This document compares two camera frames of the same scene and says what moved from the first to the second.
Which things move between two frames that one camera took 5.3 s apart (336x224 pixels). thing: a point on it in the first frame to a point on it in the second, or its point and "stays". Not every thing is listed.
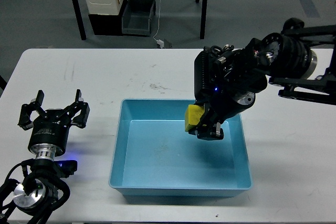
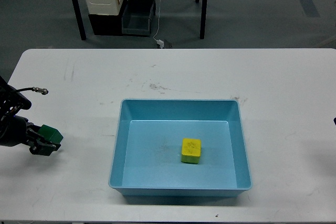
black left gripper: [49, 136] to [13, 131]
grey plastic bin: [136, 17] stays
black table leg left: [75, 4] stays
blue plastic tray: [153, 156] stays
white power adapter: [161, 43] stays
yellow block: [193, 114] to [191, 149]
